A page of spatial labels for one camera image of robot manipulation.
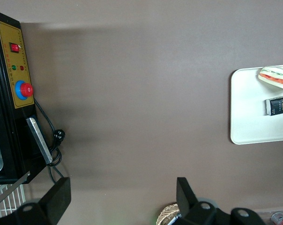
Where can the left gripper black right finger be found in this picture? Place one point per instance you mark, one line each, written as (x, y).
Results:
(190, 208)

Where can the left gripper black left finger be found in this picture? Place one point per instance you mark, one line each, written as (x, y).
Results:
(52, 204)

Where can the beige plastic tray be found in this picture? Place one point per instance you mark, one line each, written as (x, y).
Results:
(249, 126)

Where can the wicker basket with foil trays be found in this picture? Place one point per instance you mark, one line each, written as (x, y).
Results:
(166, 214)

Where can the black sealing machine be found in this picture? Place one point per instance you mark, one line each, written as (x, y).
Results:
(12, 140)

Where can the red cola bottle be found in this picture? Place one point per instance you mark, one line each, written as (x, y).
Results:
(280, 219)

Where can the red emergency stop button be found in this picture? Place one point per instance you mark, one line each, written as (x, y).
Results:
(26, 89)

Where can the black small box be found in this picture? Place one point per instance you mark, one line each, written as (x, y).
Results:
(279, 106)

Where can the yellow control panel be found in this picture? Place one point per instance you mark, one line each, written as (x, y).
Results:
(15, 56)

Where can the wrapped triangle sandwich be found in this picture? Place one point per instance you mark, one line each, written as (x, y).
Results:
(277, 78)

